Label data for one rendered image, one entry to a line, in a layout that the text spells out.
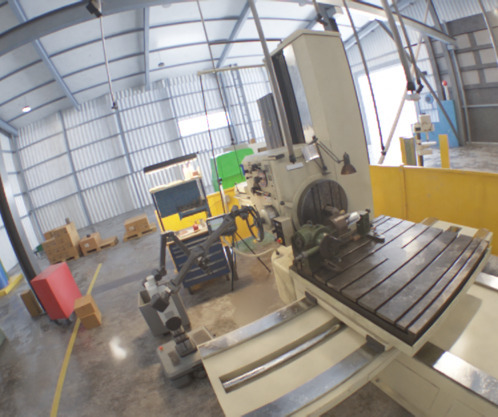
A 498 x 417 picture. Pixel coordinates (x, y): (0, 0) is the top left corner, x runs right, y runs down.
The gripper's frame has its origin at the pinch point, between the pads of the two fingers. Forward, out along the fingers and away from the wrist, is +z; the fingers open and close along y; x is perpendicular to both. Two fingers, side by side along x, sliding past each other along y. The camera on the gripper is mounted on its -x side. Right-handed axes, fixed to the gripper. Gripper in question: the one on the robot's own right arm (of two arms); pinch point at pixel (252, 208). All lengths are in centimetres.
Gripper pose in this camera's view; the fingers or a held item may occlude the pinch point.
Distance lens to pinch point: 231.1
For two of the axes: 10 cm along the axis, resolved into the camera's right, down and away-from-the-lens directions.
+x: -4.4, -4.4, 7.8
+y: -1.0, -8.4, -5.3
